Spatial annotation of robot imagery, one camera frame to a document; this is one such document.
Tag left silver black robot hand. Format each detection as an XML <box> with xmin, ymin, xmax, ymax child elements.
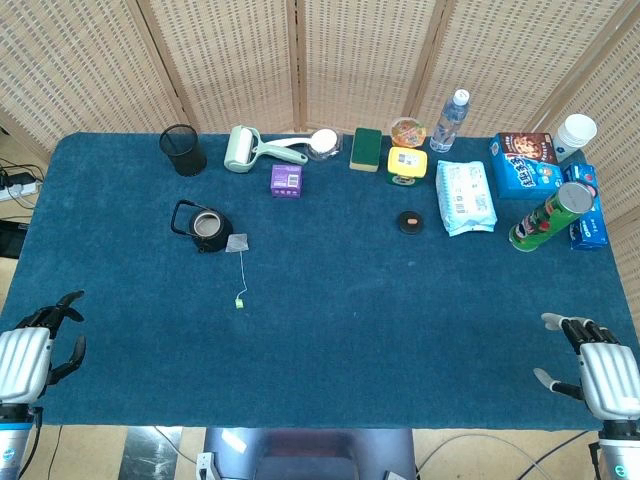
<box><xmin>0</xmin><ymin>289</ymin><xmax>87</xmax><ymax>404</ymax></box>

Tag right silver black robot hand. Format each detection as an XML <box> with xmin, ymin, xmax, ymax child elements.
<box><xmin>532</xmin><ymin>312</ymin><xmax>640</xmax><ymax>424</ymax></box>

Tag pyramid tea bag with string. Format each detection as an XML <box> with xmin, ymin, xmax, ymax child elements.
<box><xmin>225</xmin><ymin>231</ymin><xmax>252</xmax><ymax>311</ymax></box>

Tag dark robot base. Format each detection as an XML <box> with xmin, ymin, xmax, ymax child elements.
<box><xmin>195</xmin><ymin>427</ymin><xmax>417</xmax><ymax>480</ymax></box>

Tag black round lid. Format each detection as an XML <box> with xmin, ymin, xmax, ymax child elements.
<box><xmin>397</xmin><ymin>210</ymin><xmax>426</xmax><ymax>235</ymax></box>

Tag black floor device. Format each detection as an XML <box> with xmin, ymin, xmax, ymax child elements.
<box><xmin>0</xmin><ymin>219</ymin><xmax>29</xmax><ymax>260</ymax></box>

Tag blue Oreo box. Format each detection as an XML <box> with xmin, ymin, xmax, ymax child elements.
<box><xmin>562</xmin><ymin>162</ymin><xmax>610</xmax><ymax>252</ymax></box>

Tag white power strip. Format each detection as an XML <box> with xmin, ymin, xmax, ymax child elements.
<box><xmin>0</xmin><ymin>182</ymin><xmax>41</xmax><ymax>203</ymax></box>

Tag green chips can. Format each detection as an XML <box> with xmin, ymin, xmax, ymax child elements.
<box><xmin>508</xmin><ymin>181</ymin><xmax>599</xmax><ymax>255</ymax></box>

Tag blue cookie box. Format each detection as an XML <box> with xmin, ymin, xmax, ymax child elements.
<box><xmin>488</xmin><ymin>132</ymin><xmax>560</xmax><ymax>201</ymax></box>

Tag light blue wet wipes pack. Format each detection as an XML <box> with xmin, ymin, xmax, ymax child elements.
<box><xmin>435</xmin><ymin>159</ymin><xmax>498</xmax><ymax>238</ymax></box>

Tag black mesh pen holder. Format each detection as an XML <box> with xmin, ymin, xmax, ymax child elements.
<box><xmin>159</xmin><ymin>124</ymin><xmax>208</xmax><ymax>177</ymax></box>

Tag blue table cloth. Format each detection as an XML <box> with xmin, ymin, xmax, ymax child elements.
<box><xmin>0</xmin><ymin>131</ymin><xmax>640</xmax><ymax>431</ymax></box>

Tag yellow small box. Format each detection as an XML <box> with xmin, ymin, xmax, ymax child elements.
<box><xmin>386</xmin><ymin>146</ymin><xmax>430</xmax><ymax>187</ymax></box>

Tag pale green lint roller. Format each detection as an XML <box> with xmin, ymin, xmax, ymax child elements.
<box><xmin>223</xmin><ymin>125</ymin><xmax>310</xmax><ymax>174</ymax></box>

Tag clear plastic water bottle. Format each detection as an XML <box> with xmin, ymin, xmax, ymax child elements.
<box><xmin>429</xmin><ymin>89</ymin><xmax>472</xmax><ymax>154</ymax></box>

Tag purple small box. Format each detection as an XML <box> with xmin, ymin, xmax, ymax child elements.
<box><xmin>270</xmin><ymin>163</ymin><xmax>305</xmax><ymax>200</ymax></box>

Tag round candy jar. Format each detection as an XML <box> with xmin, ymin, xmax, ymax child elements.
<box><xmin>390</xmin><ymin>116</ymin><xmax>428</xmax><ymax>149</ymax></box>

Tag green yellow sponge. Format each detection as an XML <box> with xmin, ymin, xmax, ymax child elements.
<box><xmin>349</xmin><ymin>127</ymin><xmax>383</xmax><ymax>173</ymax></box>

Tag clear round container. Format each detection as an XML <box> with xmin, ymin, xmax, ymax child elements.
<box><xmin>304</xmin><ymin>128</ymin><xmax>345</xmax><ymax>162</ymax></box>

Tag wicker folding screen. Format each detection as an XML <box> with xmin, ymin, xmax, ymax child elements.
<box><xmin>0</xmin><ymin>0</ymin><xmax>640</xmax><ymax>321</ymax></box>

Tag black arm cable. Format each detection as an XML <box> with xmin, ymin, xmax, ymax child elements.
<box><xmin>18</xmin><ymin>405</ymin><xmax>45</xmax><ymax>479</ymax></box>

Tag black teapot with handle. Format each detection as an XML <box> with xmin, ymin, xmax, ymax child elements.
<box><xmin>170</xmin><ymin>199</ymin><xmax>235</xmax><ymax>255</ymax></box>

